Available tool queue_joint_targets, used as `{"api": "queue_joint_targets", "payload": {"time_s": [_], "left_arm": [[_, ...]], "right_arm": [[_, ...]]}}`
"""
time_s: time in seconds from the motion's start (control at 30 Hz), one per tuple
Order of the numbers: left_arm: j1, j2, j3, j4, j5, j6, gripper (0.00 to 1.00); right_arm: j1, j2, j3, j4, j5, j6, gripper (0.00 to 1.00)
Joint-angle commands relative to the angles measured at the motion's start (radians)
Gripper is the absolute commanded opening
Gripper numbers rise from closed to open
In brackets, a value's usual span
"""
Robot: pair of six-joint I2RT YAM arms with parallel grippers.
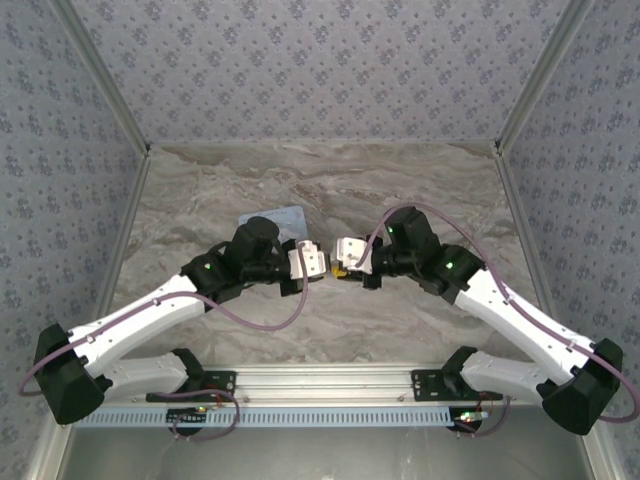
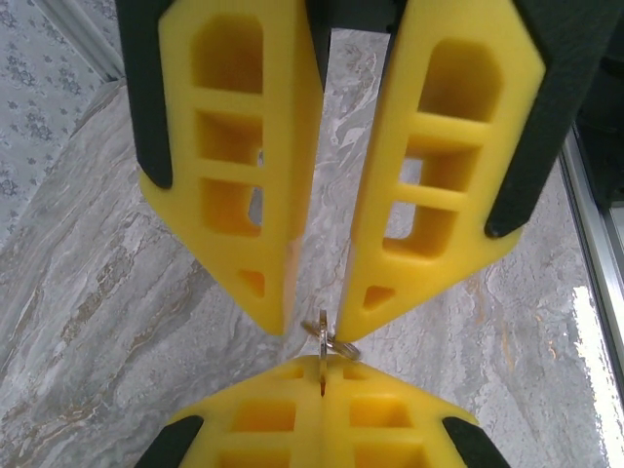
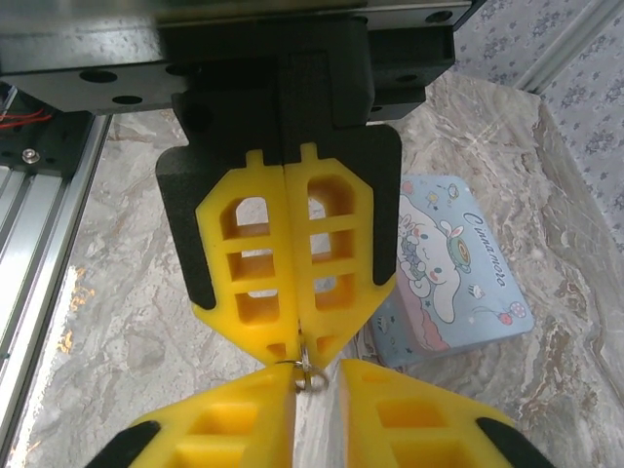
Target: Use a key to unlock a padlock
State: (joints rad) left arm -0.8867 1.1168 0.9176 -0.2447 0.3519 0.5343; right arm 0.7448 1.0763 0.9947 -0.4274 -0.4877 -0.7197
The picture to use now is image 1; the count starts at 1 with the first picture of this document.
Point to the blue cartoon tin box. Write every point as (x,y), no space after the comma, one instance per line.
(290,217)

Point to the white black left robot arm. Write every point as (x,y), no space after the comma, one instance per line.
(140,320)

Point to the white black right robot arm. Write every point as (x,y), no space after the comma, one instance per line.
(525,320)

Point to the small black circuit board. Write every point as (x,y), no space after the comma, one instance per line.
(185,415)
(470,417)

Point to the grey metal panel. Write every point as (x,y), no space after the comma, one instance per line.
(325,455)

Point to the aluminium side rail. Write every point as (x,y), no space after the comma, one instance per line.
(520,225)
(127,225)

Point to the long aluminium base rail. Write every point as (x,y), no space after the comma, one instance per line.
(325,382)

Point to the aluminium frame post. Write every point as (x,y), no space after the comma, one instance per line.
(100,75)
(545,75)

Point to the aluminium frame leg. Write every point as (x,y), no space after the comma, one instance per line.
(600,455)
(47,450)

